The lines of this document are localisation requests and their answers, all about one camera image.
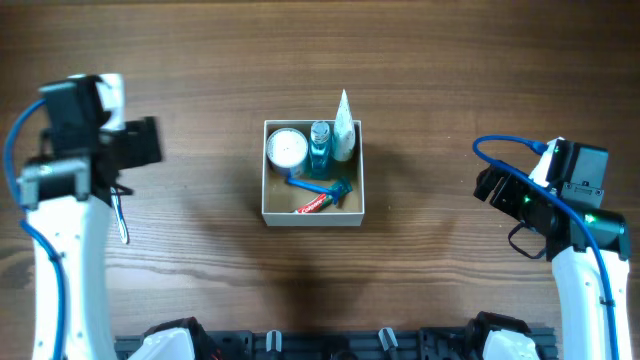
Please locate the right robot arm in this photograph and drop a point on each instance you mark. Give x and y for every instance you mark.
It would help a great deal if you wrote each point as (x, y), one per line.
(588, 247)

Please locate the blue disposable razor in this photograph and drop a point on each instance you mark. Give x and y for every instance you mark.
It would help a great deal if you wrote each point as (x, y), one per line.
(335, 193)

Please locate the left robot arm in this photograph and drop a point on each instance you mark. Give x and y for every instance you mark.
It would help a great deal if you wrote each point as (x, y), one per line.
(70, 195)

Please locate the white blue toothbrush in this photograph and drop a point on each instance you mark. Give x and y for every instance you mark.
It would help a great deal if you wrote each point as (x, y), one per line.
(120, 220)

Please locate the blue mouthwash bottle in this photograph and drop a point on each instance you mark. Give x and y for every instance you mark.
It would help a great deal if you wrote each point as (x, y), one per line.
(319, 149)

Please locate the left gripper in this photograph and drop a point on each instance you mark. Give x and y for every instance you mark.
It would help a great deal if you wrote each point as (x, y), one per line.
(142, 142)

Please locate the cotton swab jar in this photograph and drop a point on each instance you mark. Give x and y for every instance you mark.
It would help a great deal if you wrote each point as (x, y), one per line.
(287, 152)

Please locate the Colgate toothpaste tube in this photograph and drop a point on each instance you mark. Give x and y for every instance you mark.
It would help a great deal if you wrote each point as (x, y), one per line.
(321, 201)

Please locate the white lotion tube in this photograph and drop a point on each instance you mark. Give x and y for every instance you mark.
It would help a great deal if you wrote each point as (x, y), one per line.
(343, 142)

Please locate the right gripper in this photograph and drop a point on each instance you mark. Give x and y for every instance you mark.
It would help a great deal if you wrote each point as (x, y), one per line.
(500, 187)

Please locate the white cardboard box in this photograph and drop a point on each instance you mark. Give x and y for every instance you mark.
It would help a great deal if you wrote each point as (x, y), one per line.
(286, 204)

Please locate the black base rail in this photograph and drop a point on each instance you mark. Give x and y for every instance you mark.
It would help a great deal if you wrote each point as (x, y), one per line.
(429, 343)

